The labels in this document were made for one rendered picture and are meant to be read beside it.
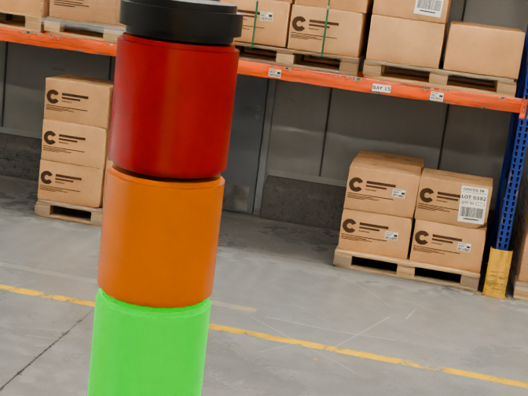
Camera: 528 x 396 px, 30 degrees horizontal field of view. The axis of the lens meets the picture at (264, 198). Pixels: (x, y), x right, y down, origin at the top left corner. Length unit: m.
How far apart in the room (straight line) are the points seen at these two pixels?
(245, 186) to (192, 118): 9.22
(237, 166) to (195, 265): 9.19
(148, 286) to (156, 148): 0.06
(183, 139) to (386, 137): 9.01
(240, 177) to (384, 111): 1.53
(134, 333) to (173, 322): 0.02
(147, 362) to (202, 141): 0.09
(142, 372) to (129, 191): 0.08
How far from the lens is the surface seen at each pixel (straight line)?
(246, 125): 9.51
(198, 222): 0.40
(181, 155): 0.39
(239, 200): 9.65
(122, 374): 0.42
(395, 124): 9.37
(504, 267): 8.13
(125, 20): 0.40
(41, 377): 5.72
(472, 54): 7.98
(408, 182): 8.14
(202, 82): 0.39
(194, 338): 0.42
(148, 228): 0.40
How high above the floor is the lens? 2.36
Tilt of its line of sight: 13 degrees down
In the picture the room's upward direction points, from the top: 7 degrees clockwise
